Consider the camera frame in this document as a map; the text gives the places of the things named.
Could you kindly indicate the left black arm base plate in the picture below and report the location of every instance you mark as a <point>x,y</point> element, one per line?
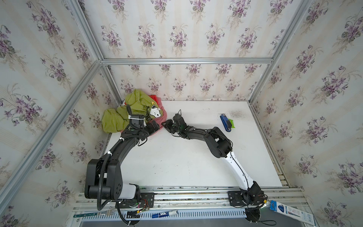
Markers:
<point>145,200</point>

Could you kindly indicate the blue white marker pen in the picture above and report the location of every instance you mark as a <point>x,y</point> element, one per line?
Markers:
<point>165,214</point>

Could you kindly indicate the green printed t-shirt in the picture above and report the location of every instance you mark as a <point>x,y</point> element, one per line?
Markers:
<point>116,119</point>

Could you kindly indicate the white slotted cable duct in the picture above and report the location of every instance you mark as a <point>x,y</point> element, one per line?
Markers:
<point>190,214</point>

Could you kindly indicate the white blue cardboard box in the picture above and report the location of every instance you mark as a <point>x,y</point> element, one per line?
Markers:
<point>293,213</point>

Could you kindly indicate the aluminium mounting rail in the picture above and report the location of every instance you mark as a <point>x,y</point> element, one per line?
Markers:
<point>215,197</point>

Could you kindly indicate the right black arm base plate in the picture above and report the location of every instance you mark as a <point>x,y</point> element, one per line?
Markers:
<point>243,198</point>

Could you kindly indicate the green handled tool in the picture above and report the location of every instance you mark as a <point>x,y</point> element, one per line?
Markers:
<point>85,215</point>

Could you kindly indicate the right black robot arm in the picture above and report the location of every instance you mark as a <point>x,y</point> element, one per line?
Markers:
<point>222,148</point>

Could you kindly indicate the small green object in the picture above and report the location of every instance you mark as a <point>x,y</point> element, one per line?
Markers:
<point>231,123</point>

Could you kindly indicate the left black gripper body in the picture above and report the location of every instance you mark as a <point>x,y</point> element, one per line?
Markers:
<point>152,126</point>

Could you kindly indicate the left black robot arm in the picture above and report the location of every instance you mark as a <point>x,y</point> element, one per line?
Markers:
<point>104,181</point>

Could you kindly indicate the red cloth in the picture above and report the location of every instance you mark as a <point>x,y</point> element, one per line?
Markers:
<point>156,99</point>

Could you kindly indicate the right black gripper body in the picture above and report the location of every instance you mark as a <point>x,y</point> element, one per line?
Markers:
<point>176,125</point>

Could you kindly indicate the blue stapler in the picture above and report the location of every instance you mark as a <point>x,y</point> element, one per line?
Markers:
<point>226,122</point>

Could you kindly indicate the pink cloth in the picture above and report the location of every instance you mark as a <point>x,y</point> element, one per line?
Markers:
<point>158,113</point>

